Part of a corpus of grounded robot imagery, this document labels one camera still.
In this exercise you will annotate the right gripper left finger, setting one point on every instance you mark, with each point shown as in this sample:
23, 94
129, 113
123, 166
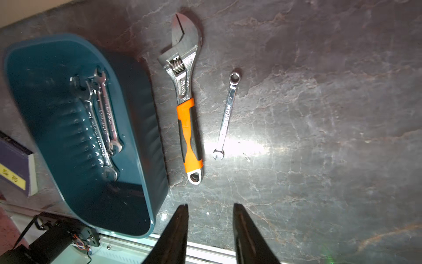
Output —
171, 247

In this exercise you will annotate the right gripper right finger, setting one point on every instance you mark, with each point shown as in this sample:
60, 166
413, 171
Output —
250, 246

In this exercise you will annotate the large steel open-end wrench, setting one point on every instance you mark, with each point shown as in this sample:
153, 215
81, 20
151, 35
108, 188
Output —
88, 96

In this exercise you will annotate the teal plastic storage box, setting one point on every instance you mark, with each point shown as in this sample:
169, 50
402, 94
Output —
38, 73

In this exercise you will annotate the small steel combination wrench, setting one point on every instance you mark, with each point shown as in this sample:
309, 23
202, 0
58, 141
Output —
234, 80

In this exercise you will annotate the orange handled adjustable wrench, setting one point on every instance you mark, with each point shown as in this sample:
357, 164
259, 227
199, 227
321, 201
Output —
179, 62

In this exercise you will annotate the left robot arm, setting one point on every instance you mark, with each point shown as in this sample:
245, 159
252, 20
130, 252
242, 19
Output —
44, 250

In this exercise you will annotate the purple book yellow label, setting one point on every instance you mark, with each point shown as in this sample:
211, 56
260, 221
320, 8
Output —
18, 166

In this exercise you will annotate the aluminium front rail frame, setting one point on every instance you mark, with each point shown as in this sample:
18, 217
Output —
48, 235

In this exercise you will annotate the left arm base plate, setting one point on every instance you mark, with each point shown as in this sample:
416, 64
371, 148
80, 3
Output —
83, 234

